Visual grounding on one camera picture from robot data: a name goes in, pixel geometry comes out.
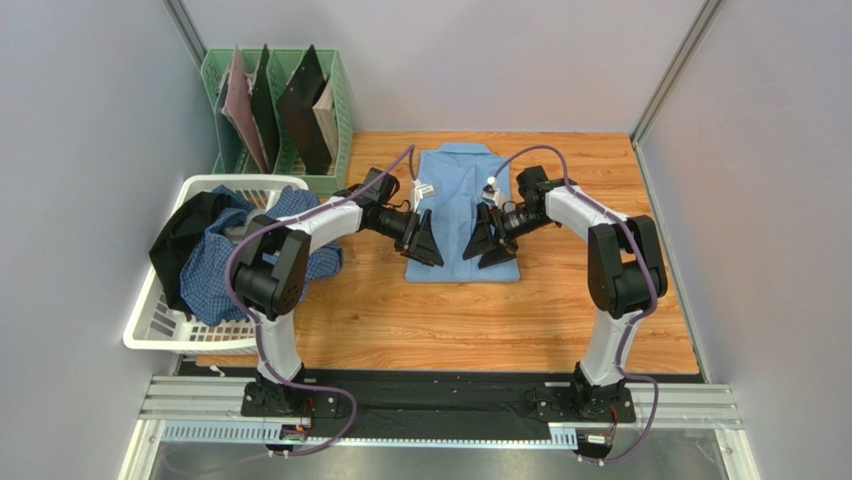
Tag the dark green board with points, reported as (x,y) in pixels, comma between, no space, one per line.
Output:
(263,111)

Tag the right corner aluminium profile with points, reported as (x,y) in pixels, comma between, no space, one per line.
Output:
(696,32)

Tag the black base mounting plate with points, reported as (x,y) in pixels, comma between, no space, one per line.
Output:
(436,405)

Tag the black board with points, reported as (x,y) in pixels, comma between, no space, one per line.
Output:
(295,106)

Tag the left corner aluminium profile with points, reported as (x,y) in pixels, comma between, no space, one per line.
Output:
(182,19)

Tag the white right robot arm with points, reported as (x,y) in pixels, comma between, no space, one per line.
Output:
(625,273)

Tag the light blue long sleeve shirt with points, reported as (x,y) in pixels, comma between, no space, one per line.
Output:
(458,171)

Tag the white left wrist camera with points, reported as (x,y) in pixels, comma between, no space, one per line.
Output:
(419,192)

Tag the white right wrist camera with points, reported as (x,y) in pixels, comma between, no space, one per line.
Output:
(492,194)

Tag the green plastic file rack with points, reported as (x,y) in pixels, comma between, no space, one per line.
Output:
(233,158)

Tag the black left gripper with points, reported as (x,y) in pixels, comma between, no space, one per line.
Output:
(419,242)

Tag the aluminium frame rail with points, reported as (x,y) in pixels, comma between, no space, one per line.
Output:
(191,427)

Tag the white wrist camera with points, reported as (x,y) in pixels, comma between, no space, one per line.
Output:
(419,192)
(492,194)

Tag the black garment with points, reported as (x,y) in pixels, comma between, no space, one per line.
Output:
(178,238)

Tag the corner aluminium profile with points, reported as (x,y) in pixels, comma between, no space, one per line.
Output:
(182,19)
(696,32)

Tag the pink board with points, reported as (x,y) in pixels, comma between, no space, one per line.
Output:
(238,109)

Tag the white plastic laundry basket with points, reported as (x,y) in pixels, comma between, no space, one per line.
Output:
(153,326)

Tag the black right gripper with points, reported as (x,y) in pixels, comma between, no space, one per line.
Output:
(496,227)

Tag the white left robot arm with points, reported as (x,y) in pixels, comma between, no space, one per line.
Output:
(267,272)

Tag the blue checkered shirt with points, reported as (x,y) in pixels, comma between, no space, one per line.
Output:
(202,283)

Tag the beige board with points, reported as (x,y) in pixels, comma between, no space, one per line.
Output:
(323,109)

